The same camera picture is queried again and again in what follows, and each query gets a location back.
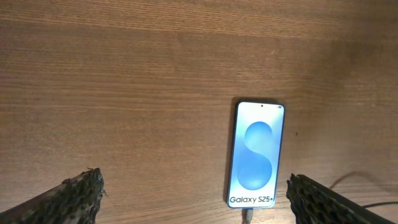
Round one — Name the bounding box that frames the black phone charger cable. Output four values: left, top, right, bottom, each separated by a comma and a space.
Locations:
242, 200, 398, 224

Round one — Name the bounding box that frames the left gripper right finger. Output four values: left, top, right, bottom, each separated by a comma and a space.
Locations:
286, 172, 396, 224

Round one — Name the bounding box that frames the blue screen smartphone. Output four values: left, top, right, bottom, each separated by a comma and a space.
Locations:
226, 101, 285, 208

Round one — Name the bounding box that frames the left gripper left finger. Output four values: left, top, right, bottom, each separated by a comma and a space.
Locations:
1, 168, 106, 224

